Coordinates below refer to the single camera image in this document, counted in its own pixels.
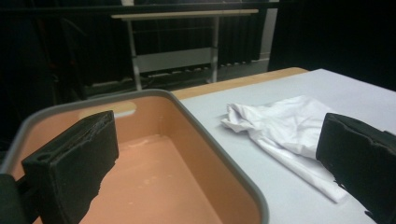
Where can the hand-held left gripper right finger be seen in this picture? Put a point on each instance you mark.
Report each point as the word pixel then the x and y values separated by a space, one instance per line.
pixel 361 158

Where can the white frame desk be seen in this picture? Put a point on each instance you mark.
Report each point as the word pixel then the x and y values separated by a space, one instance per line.
pixel 174 59

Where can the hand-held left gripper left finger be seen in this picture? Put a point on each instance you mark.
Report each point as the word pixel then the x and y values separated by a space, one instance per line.
pixel 68 168

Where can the white cloth garment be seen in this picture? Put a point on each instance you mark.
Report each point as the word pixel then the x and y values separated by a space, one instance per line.
pixel 280 130

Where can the pink basin with grey rim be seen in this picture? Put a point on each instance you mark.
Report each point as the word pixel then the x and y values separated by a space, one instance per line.
pixel 162 177

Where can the white table sheet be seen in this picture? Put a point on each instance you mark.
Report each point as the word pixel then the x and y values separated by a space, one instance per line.
pixel 249 180

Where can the black curtain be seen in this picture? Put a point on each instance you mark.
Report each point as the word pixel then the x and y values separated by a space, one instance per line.
pixel 330 34

